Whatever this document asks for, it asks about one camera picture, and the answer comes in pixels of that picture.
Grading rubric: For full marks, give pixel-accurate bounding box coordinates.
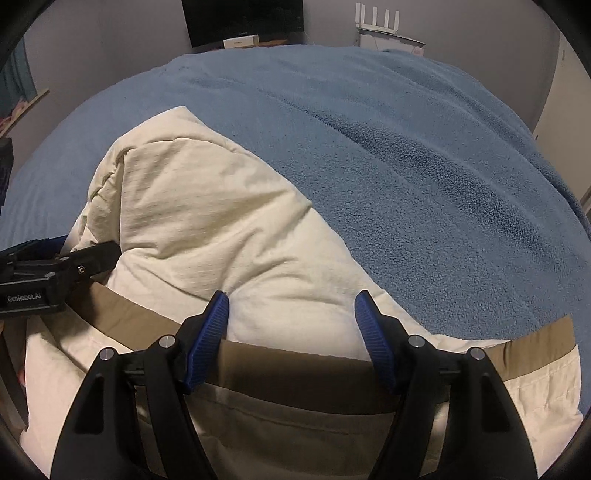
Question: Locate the cream hooded puffer jacket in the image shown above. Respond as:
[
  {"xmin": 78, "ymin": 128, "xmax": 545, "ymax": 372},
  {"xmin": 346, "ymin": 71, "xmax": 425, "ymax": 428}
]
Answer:
[{"xmin": 19, "ymin": 107, "xmax": 590, "ymax": 479}]

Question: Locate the wooden shelf at left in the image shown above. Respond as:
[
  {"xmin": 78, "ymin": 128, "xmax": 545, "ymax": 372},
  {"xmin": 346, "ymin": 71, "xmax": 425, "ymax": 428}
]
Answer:
[{"xmin": 0, "ymin": 88, "xmax": 50, "ymax": 138}]

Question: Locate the black monitor screen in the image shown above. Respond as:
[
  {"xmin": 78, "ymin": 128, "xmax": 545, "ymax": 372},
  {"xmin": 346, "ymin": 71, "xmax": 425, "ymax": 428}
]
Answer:
[{"xmin": 181, "ymin": 0, "xmax": 304, "ymax": 47}]

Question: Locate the white box on desk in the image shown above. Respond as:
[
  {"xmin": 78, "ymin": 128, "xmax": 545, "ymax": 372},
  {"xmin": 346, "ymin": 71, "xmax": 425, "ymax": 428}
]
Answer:
[{"xmin": 223, "ymin": 35, "xmax": 259, "ymax": 49}]

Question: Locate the blue fleece bed blanket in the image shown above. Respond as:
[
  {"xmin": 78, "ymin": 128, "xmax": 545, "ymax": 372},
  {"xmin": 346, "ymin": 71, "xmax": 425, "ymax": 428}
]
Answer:
[{"xmin": 1, "ymin": 46, "xmax": 590, "ymax": 369}]

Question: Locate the white wifi router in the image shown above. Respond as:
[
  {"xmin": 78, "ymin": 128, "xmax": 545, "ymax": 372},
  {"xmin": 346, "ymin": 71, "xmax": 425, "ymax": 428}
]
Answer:
[{"xmin": 355, "ymin": 2, "xmax": 425, "ymax": 57}]

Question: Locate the white door with handle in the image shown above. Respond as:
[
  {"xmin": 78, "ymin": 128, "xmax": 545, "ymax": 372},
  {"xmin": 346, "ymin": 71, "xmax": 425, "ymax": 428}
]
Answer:
[{"xmin": 534, "ymin": 36, "xmax": 591, "ymax": 199}]

